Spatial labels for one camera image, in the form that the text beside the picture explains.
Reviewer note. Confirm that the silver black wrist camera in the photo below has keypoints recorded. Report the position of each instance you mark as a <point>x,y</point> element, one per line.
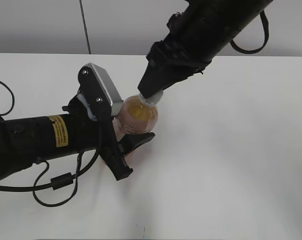
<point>98,93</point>

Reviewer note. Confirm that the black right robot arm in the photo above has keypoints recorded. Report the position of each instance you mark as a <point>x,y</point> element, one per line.
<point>195,37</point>

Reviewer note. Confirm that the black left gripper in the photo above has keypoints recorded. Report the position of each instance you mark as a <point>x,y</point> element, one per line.
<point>104,139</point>

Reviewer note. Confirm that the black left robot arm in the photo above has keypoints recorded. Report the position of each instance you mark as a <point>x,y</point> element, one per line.
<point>28,141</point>

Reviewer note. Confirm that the pink label tea bottle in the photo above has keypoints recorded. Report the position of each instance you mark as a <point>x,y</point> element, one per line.
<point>135,117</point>

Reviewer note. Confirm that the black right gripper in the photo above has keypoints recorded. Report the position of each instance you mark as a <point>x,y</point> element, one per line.
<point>167,65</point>

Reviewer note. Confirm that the white bottle cap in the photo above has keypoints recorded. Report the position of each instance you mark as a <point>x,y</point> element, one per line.
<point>152,100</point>

